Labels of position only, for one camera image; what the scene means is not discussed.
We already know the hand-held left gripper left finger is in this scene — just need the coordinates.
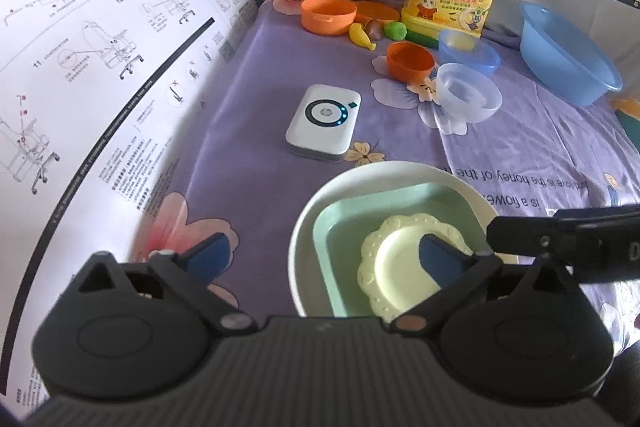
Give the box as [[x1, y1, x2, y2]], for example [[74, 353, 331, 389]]
[[75, 233, 258, 335]]

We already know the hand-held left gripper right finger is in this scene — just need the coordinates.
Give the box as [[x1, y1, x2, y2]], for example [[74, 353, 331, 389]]
[[390, 234, 583, 335]]

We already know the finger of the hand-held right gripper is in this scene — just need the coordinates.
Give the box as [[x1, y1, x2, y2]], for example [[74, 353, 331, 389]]
[[486, 216, 581, 260], [546, 205, 640, 224]]

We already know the yellow flower-shaped plate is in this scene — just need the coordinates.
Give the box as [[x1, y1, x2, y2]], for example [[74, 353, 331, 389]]
[[356, 214, 473, 323]]

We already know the white oval plate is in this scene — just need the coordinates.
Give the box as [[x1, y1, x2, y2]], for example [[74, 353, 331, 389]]
[[287, 161, 518, 319]]

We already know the green square plate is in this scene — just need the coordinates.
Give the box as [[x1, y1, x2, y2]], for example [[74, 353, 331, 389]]
[[312, 183, 488, 318]]

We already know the clear plastic bowl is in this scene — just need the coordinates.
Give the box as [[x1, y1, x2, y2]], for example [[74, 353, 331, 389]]
[[436, 63, 503, 124]]

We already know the blue plastic bowl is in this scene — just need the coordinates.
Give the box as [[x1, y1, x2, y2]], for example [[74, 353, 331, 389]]
[[438, 29, 501, 76]]

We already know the small orange bowl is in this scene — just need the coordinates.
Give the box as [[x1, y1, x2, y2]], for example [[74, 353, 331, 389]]
[[386, 42, 435, 82]]

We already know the large blue plastic basin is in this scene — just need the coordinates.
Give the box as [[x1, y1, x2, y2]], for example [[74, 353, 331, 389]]
[[519, 3, 624, 108]]

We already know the purple floral bedsheet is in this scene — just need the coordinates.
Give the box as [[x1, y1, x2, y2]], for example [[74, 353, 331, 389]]
[[135, 0, 640, 358]]

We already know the white pocket router device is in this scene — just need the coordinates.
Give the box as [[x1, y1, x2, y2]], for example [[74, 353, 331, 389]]
[[285, 84, 362, 162]]

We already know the white printed instruction sheet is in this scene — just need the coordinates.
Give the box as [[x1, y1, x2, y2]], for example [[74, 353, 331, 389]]
[[0, 0, 259, 419]]

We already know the dark green toy cucumber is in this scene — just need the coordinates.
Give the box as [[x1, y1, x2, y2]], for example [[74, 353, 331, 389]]
[[406, 29, 440, 48]]

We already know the yellow toy banana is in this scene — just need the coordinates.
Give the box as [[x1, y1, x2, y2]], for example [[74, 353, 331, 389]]
[[348, 23, 377, 52]]

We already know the orange shallow dish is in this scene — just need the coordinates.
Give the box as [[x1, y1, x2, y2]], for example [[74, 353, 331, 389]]
[[356, 1, 402, 26]]

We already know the orange bowl with handle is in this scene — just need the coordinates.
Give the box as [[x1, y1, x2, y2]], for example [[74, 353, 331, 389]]
[[300, 0, 358, 36]]

